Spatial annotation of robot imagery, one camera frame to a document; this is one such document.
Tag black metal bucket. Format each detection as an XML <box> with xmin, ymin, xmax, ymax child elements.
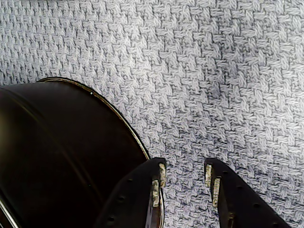
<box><xmin>0</xmin><ymin>77</ymin><xmax>166</xmax><ymax>228</ymax></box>

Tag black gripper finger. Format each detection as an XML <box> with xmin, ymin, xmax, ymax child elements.
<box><xmin>204</xmin><ymin>157</ymin><xmax>293</xmax><ymax>228</ymax></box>
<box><xmin>94</xmin><ymin>157</ymin><xmax>167</xmax><ymax>228</ymax></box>

